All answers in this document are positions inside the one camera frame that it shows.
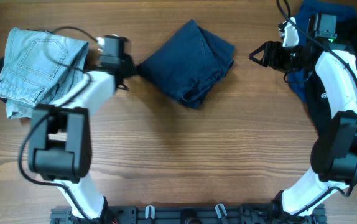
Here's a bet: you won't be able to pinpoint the blue garment in pile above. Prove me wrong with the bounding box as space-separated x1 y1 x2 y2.
287 0 357 106

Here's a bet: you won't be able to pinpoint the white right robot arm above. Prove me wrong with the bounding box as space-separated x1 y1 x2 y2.
249 13 357 217

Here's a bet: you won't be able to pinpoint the light blue denim jeans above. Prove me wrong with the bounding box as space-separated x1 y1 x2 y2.
0 27 89 119

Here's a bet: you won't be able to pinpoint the dark blue shorts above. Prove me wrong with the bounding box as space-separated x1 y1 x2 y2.
137 19 235 109

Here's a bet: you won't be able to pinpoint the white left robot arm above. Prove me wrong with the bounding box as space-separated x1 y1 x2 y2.
19 35 135 223

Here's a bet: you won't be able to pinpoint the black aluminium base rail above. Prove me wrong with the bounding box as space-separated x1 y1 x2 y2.
50 204 327 224

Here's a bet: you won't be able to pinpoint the black garment in pile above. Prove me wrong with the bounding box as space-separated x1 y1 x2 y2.
305 18 357 135

